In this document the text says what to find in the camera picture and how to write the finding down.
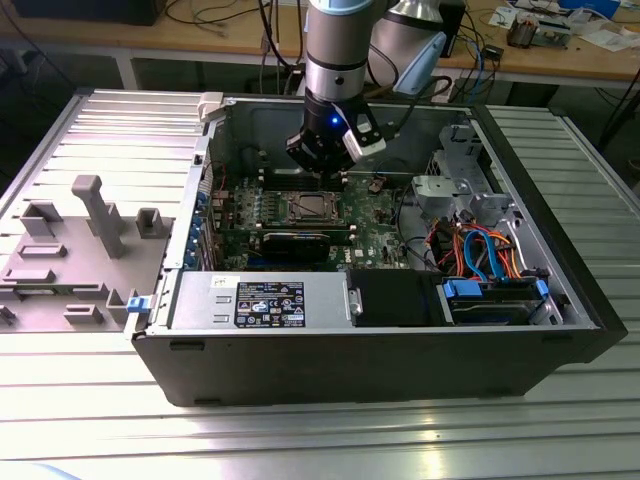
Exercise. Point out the black PC case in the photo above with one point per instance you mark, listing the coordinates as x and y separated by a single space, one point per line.
350 370

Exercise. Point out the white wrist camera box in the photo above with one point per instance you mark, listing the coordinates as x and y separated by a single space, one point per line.
367 140

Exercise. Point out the black flat device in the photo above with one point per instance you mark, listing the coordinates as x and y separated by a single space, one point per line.
85 10

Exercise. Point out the grey parts rack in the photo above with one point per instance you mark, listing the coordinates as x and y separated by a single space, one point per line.
75 270

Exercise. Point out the tall black box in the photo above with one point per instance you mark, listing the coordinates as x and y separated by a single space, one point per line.
455 30

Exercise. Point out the grey power supply unit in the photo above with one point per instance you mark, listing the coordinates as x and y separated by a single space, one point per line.
200 300

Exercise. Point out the wooden desk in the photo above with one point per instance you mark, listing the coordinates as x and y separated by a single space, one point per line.
210 37

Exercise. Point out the small black box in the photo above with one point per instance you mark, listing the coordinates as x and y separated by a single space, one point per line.
493 52

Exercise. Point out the white paper sheets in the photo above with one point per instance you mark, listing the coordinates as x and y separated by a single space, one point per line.
607 40

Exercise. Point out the black graphics card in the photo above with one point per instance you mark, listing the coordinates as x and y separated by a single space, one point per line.
295 247

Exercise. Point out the black drive bay shroud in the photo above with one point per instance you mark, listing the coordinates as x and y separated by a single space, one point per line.
390 300

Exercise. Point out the brown transformer device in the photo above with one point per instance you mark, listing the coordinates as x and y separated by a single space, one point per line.
522 32

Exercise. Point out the coin battery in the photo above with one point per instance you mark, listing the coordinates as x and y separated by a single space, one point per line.
375 187

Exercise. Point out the metal drive cage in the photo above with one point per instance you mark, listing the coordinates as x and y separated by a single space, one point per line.
440 187

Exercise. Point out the blue box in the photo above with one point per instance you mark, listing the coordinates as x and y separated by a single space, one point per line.
590 6

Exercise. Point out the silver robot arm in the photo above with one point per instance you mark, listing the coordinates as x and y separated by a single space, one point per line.
335 50

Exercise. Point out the green motherboard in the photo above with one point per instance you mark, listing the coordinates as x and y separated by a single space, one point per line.
370 240

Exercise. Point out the green circuit board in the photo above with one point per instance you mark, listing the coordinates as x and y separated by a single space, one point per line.
552 35

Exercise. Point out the blue case latch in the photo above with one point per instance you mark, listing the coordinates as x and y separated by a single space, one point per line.
137 305

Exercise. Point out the hard disk in blue carrier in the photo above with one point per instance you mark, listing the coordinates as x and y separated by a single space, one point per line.
490 312

